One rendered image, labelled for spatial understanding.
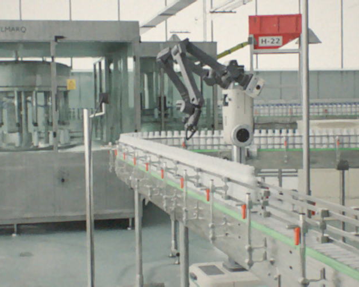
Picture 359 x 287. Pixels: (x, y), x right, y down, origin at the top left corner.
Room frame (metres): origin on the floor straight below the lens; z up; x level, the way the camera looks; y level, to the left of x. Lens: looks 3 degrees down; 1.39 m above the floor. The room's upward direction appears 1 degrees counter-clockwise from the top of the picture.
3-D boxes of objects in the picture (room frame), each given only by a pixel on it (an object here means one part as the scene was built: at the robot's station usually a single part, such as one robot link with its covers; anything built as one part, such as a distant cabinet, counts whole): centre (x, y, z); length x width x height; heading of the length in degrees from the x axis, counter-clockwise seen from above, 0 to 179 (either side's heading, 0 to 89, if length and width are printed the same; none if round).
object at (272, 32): (11.59, -1.59, 1.40); 0.92 x 0.72 x 2.80; 84
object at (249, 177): (2.60, -0.25, 1.08); 0.06 x 0.06 x 0.17
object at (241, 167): (2.66, -0.24, 1.08); 0.06 x 0.06 x 0.17
